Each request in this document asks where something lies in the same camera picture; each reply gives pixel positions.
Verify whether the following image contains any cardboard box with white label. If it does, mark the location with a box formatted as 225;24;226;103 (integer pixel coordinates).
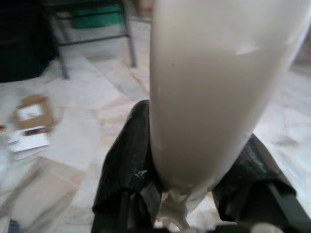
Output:
15;94;57;133

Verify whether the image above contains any black folding chair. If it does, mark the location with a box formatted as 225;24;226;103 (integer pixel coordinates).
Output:
47;0;138;80

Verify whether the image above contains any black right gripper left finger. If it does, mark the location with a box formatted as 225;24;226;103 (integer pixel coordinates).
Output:
92;99;163;233

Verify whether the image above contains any black bag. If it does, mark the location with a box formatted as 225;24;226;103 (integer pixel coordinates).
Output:
0;0;60;83

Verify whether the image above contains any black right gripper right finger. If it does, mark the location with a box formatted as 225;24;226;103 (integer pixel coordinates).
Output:
212;133;311;233

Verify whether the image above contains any white card box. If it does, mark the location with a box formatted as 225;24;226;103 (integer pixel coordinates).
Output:
8;127;51;154

